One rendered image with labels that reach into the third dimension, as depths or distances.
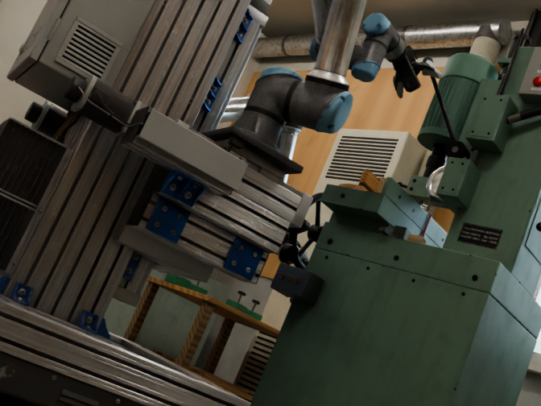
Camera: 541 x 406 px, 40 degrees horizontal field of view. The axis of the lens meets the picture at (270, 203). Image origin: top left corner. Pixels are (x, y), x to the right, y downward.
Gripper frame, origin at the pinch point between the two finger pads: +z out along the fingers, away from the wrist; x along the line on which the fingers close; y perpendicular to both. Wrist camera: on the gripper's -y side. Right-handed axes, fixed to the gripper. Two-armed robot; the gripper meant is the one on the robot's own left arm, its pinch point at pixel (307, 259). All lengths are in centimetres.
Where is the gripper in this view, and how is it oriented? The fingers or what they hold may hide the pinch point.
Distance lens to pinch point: 264.4
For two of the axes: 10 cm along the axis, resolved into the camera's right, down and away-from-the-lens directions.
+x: -5.5, -4.1, -7.3
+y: -7.1, 6.9, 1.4
